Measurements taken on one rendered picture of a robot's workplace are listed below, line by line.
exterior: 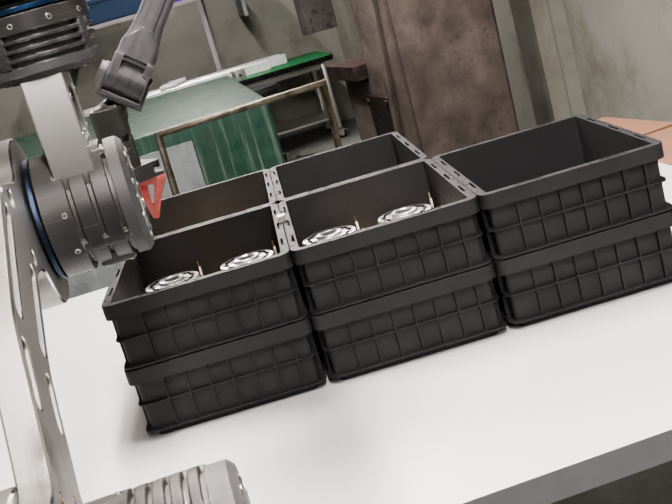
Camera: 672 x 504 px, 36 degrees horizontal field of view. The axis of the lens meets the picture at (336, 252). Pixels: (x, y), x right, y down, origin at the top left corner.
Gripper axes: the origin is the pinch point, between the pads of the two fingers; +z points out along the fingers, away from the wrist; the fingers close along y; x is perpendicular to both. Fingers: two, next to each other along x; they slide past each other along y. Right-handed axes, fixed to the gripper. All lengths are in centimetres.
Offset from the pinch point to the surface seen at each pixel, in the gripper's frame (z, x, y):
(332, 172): 13, -16, -65
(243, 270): 7.1, 26.2, 3.8
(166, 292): 7.2, 17.9, 12.5
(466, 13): 14, -150, -326
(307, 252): 7.1, 33.2, -3.5
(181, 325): 13.3, 17.6, 11.5
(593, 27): 37, -110, -373
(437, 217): 7, 47, -18
